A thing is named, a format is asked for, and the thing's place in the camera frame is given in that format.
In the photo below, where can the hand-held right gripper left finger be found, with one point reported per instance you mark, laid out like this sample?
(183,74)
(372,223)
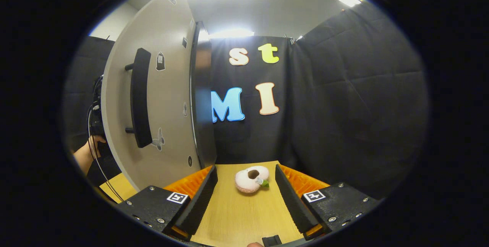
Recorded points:
(200,201)

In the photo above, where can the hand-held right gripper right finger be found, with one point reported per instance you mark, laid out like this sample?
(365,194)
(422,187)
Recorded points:
(292,201)

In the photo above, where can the grey cabinet door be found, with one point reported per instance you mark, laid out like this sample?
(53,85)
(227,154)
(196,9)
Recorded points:
(168,105)

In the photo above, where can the dark grey cabinet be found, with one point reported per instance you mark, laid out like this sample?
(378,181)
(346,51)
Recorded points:
(202,124)

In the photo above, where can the pink plush toy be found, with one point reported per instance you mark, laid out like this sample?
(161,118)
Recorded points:
(248,182)

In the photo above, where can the black backdrop cloth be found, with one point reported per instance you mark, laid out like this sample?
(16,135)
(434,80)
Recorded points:
(344,105)

